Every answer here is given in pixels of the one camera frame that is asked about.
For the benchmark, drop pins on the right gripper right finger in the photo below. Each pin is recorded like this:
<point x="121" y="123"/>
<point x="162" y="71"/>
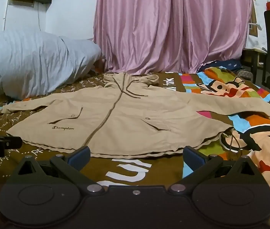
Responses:
<point x="203" y="166"/>

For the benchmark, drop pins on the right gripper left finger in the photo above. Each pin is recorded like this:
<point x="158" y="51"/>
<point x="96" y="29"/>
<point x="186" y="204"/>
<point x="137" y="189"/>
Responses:
<point x="69" y="166"/>

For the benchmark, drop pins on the beige Champion hooded jacket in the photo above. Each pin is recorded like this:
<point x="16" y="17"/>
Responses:
<point x="128" y="117"/>

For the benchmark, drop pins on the grey bundled duvet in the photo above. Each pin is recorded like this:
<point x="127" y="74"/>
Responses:
<point x="35" y="63"/>

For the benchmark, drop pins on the grey slipper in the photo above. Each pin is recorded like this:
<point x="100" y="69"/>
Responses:
<point x="245" y="75"/>

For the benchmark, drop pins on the dark blue cloth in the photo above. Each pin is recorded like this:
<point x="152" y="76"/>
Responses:
<point x="231" y="65"/>

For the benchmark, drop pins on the wooden desk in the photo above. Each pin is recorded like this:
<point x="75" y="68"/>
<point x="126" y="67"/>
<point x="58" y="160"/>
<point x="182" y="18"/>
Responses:
<point x="253" y="60"/>

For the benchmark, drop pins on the pink satin curtain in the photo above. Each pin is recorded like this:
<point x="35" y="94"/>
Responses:
<point x="142" y="36"/>

